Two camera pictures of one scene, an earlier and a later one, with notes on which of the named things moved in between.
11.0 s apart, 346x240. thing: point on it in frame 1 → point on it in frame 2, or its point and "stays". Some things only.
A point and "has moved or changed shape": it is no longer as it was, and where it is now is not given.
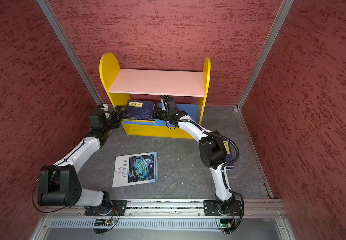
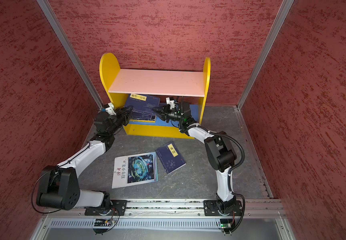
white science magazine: (135, 169) stays
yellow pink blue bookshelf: (170, 83) stays
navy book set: (230, 153) has moved or changed shape
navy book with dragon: (140, 109) stays
